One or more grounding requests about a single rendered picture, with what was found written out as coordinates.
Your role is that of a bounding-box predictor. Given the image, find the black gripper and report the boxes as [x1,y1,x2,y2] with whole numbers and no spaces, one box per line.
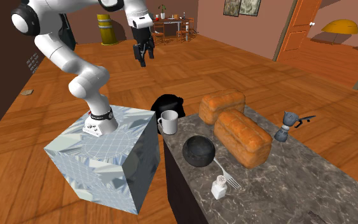
[130,25,156,67]

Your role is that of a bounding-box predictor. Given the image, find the wooden chair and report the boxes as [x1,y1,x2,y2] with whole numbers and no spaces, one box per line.
[151,22,166,45]
[176,19,193,43]

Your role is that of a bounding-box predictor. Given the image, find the wooden dining table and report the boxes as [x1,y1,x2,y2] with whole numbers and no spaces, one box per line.
[150,4,198,43]

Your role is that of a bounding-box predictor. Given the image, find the yellow cylindrical bin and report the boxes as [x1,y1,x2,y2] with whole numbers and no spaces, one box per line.
[96,13,120,46]

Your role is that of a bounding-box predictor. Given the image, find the black rounded object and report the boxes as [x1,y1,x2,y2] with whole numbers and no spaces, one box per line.
[150,94,186,135]

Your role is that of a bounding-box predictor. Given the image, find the white mug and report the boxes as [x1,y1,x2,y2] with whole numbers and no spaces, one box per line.
[157,109,179,136]

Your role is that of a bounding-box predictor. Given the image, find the brown bread loaf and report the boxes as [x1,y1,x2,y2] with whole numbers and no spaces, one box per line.
[198,89,247,126]
[212,108,273,170]

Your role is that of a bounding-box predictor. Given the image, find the black bowl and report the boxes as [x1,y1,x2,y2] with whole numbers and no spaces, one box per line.
[182,135,216,168]

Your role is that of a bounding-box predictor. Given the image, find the patterned pale blue robot stand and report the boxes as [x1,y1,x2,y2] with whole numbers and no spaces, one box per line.
[43,104,162,216]

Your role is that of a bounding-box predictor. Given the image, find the silver fork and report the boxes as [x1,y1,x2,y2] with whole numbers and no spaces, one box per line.
[213,157,242,190]

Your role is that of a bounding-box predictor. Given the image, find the orange door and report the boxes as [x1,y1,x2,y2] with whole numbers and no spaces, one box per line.
[272,0,322,62]

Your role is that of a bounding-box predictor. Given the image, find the white salt shaker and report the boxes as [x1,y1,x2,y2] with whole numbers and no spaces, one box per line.
[210,174,228,200]

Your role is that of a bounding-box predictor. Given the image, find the grey moka pot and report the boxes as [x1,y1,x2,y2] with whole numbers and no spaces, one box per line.
[273,110,317,143]

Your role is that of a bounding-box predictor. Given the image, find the yellow umbrella lamp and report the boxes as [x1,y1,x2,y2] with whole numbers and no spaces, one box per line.
[320,18,358,46]

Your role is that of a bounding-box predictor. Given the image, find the wall picture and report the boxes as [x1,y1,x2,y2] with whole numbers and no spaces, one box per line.
[223,0,263,17]

